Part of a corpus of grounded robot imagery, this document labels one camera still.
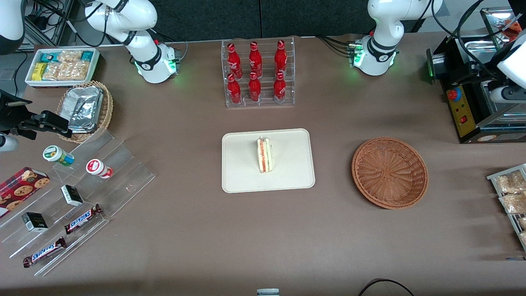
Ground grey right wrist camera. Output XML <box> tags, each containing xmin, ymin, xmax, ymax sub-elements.
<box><xmin>0</xmin><ymin>135</ymin><xmax>19</xmax><ymax>153</ymax></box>

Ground black arm base cables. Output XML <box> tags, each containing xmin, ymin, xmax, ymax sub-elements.
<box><xmin>316</xmin><ymin>35</ymin><xmax>356</xmax><ymax>56</ymax></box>

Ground triangular sandwich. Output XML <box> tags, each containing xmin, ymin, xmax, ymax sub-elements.
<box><xmin>256</xmin><ymin>137</ymin><xmax>273</xmax><ymax>173</ymax></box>

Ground red cookie box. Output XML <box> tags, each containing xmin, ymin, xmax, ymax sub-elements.
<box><xmin>0</xmin><ymin>166</ymin><xmax>51</xmax><ymax>218</ymax></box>

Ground white snack bin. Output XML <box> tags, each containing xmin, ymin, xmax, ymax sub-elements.
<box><xmin>25</xmin><ymin>48</ymin><xmax>100</xmax><ymax>88</ymax></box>

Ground clear acrylic step display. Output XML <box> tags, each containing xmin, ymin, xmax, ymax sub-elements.
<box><xmin>0</xmin><ymin>129</ymin><xmax>157</xmax><ymax>277</ymax></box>

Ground red-lid white cup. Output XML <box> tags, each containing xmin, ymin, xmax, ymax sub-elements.
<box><xmin>85</xmin><ymin>159</ymin><xmax>113</xmax><ymax>179</ymax></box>

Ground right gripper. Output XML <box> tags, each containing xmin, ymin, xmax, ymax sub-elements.
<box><xmin>0</xmin><ymin>91</ymin><xmax>73</xmax><ymax>139</ymax></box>

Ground black food warmer case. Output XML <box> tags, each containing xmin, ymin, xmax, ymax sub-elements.
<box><xmin>426</xmin><ymin>6</ymin><xmax>526</xmax><ymax>144</ymax></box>

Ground clear nut snack bag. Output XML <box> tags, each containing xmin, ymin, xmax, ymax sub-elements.
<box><xmin>42</xmin><ymin>62</ymin><xmax>66</xmax><ymax>81</ymax></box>
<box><xmin>58</xmin><ymin>50</ymin><xmax>83</xmax><ymax>64</ymax></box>
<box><xmin>499</xmin><ymin>193</ymin><xmax>526</xmax><ymax>214</ymax></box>
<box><xmin>495</xmin><ymin>171</ymin><xmax>526</xmax><ymax>194</ymax></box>
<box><xmin>64</xmin><ymin>61</ymin><xmax>90</xmax><ymax>81</ymax></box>

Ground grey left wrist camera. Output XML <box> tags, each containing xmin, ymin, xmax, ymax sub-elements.
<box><xmin>490</xmin><ymin>86</ymin><xmax>526</xmax><ymax>104</ymax></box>

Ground cream plastic tray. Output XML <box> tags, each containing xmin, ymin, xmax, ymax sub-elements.
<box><xmin>221</xmin><ymin>128</ymin><xmax>316</xmax><ymax>194</ymax></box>

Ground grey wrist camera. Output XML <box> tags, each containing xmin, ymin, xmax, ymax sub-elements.
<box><xmin>490</xmin><ymin>86</ymin><xmax>526</xmax><ymax>104</ymax></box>
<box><xmin>0</xmin><ymin>135</ymin><xmax>19</xmax><ymax>153</ymax></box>

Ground tan wicker basket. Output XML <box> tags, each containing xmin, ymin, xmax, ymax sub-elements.
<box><xmin>55</xmin><ymin>81</ymin><xmax>114</xmax><ymax>143</ymax></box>

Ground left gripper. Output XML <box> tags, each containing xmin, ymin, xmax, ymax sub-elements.
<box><xmin>450</xmin><ymin>62</ymin><xmax>500</xmax><ymax>89</ymax></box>

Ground grey wire snack tray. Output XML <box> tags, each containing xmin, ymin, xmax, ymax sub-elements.
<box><xmin>487</xmin><ymin>164</ymin><xmax>526</xmax><ymax>251</ymax></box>

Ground aluminium frame rack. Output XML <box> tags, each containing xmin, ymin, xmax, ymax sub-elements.
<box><xmin>25</xmin><ymin>0</ymin><xmax>83</xmax><ymax>48</ymax></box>

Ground Snickers chocolate bar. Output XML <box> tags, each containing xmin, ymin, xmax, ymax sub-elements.
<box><xmin>64</xmin><ymin>204</ymin><xmax>103</xmax><ymax>235</ymax></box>
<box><xmin>23</xmin><ymin>237</ymin><xmax>67</xmax><ymax>268</ymax></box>

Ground silver foil pack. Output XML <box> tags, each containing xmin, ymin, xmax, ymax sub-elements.
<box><xmin>67</xmin><ymin>86</ymin><xmax>104</xmax><ymax>120</ymax></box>
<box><xmin>68</xmin><ymin>117</ymin><xmax>98</xmax><ymax>133</ymax></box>

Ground black looped cable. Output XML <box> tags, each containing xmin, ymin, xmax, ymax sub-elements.
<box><xmin>357</xmin><ymin>278</ymin><xmax>415</xmax><ymax>296</ymax></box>

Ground black backdrop panel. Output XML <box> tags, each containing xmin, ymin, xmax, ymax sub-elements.
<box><xmin>261</xmin><ymin>0</ymin><xmax>375</xmax><ymax>38</ymax></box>
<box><xmin>150</xmin><ymin>0</ymin><xmax>261</xmax><ymax>42</ymax></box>

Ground round brown wicker basket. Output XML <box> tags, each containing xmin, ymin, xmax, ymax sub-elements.
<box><xmin>351</xmin><ymin>137</ymin><xmax>429</xmax><ymax>210</ymax></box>

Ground red cola bottle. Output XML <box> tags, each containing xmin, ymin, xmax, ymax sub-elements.
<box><xmin>275</xmin><ymin>40</ymin><xmax>287</xmax><ymax>76</ymax></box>
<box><xmin>248</xmin><ymin>72</ymin><xmax>262</xmax><ymax>102</ymax></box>
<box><xmin>227</xmin><ymin>43</ymin><xmax>243</xmax><ymax>79</ymax></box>
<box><xmin>273</xmin><ymin>72</ymin><xmax>287</xmax><ymax>103</ymax></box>
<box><xmin>227</xmin><ymin>73</ymin><xmax>242</xmax><ymax>104</ymax></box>
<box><xmin>249</xmin><ymin>41</ymin><xmax>263</xmax><ymax>78</ymax></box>

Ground clear acrylic bottle rack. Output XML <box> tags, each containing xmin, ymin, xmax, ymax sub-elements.
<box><xmin>221</xmin><ymin>37</ymin><xmax>295</xmax><ymax>108</ymax></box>

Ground small black box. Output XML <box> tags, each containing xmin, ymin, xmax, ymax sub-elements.
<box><xmin>60</xmin><ymin>185</ymin><xmax>84</xmax><ymax>207</ymax></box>
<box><xmin>21</xmin><ymin>212</ymin><xmax>49</xmax><ymax>233</ymax></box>

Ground green-lid white cup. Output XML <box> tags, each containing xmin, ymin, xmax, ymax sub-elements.
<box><xmin>43</xmin><ymin>145</ymin><xmax>75</xmax><ymax>167</ymax></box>

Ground steel warmer pan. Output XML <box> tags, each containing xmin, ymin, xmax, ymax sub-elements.
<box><xmin>482</xmin><ymin>82</ymin><xmax>526</xmax><ymax>120</ymax></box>
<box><xmin>464</xmin><ymin>37</ymin><xmax>502</xmax><ymax>64</ymax></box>

